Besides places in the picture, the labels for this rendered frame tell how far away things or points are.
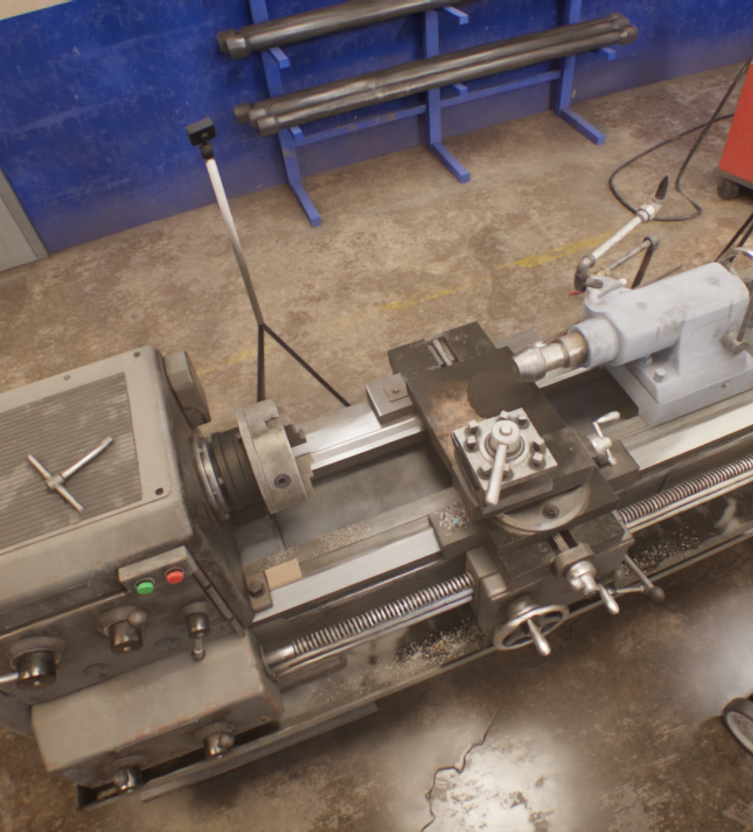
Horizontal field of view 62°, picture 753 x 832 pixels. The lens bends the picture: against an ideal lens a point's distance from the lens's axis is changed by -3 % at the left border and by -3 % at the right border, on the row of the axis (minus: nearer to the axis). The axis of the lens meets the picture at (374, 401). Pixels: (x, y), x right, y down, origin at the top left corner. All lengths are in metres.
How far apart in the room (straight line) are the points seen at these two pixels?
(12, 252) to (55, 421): 3.24
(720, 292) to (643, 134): 3.25
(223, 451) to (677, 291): 1.17
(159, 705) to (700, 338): 1.58
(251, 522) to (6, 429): 0.72
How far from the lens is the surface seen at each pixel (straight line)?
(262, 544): 1.82
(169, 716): 1.65
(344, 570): 1.60
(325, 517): 1.81
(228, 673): 1.60
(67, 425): 1.40
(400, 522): 1.65
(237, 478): 1.42
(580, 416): 2.01
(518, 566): 1.55
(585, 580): 1.55
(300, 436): 1.44
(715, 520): 2.30
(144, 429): 1.32
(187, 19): 4.09
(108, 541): 1.23
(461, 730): 2.33
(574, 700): 2.38
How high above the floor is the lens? 2.27
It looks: 50 degrees down
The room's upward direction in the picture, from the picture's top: 9 degrees counter-clockwise
